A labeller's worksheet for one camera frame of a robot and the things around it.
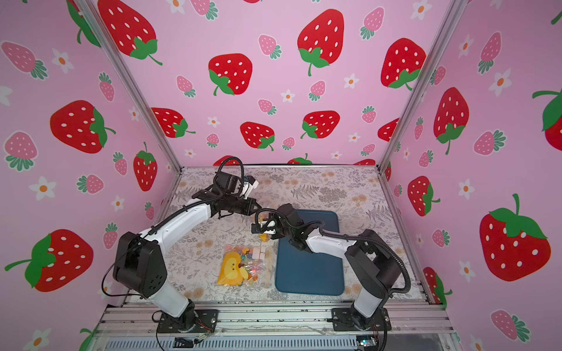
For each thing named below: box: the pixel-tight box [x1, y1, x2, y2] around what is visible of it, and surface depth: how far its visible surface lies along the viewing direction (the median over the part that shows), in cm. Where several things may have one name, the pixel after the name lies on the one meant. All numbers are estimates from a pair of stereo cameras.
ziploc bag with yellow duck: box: [217, 244, 273, 288], surface depth 87 cm
